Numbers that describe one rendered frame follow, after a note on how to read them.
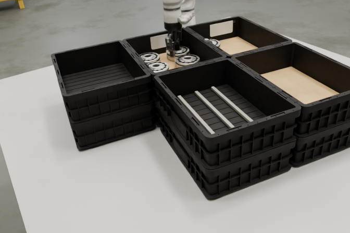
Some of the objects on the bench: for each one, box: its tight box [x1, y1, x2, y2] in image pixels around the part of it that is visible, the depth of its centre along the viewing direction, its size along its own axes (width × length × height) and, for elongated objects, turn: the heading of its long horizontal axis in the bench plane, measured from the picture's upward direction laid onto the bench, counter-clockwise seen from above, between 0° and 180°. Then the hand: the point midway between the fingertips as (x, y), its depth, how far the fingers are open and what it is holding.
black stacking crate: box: [57, 80, 156, 150], centre depth 136 cm, size 40×30×12 cm
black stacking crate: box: [289, 121, 350, 166], centre depth 122 cm, size 40×30×12 cm
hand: (174, 51), depth 148 cm, fingers open, 5 cm apart
